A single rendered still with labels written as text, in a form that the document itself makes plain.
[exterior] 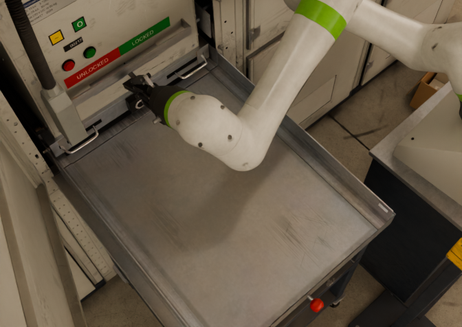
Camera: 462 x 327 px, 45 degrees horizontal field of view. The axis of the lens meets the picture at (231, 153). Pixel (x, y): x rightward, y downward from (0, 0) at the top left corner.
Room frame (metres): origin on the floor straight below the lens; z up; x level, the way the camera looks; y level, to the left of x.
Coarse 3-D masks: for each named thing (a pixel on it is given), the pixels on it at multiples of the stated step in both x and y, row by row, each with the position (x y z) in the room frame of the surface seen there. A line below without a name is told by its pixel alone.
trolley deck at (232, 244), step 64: (128, 128) 0.88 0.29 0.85; (64, 192) 0.68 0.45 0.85; (128, 192) 0.67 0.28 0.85; (192, 192) 0.66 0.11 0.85; (256, 192) 0.65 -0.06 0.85; (320, 192) 0.64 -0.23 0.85; (192, 256) 0.49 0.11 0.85; (256, 256) 0.48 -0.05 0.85; (320, 256) 0.47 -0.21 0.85; (256, 320) 0.32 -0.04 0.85
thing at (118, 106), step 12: (204, 48) 1.10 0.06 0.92; (180, 60) 1.05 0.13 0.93; (192, 60) 1.07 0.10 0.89; (168, 72) 1.02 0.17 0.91; (180, 72) 1.04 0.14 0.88; (120, 96) 0.93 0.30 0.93; (108, 108) 0.90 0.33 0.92; (120, 108) 0.92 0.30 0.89; (84, 120) 0.86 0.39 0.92; (96, 120) 0.87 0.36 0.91; (108, 120) 0.89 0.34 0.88; (48, 132) 0.83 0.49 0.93; (48, 144) 0.79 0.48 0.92
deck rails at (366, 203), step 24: (216, 72) 1.06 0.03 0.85; (240, 72) 1.00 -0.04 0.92; (240, 96) 0.97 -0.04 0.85; (288, 120) 0.84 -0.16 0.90; (288, 144) 0.80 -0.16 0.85; (312, 144) 0.77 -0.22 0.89; (72, 168) 0.75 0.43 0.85; (312, 168) 0.72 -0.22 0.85; (336, 168) 0.70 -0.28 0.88; (360, 192) 0.63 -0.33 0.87; (96, 216) 0.61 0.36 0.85; (384, 216) 0.56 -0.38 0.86; (120, 240) 0.51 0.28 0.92; (144, 264) 0.47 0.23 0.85; (168, 288) 0.41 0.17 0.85
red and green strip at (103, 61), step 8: (168, 16) 1.05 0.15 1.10; (160, 24) 1.04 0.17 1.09; (168, 24) 1.05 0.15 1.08; (144, 32) 1.00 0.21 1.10; (152, 32) 1.02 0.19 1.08; (136, 40) 0.99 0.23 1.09; (144, 40) 1.00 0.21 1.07; (120, 48) 0.96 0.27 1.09; (128, 48) 0.97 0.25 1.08; (104, 56) 0.93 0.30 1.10; (112, 56) 0.94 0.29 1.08; (96, 64) 0.91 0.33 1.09; (104, 64) 0.93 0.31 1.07; (80, 72) 0.89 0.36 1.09; (88, 72) 0.90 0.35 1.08; (64, 80) 0.86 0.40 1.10; (72, 80) 0.87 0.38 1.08; (80, 80) 0.88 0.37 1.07
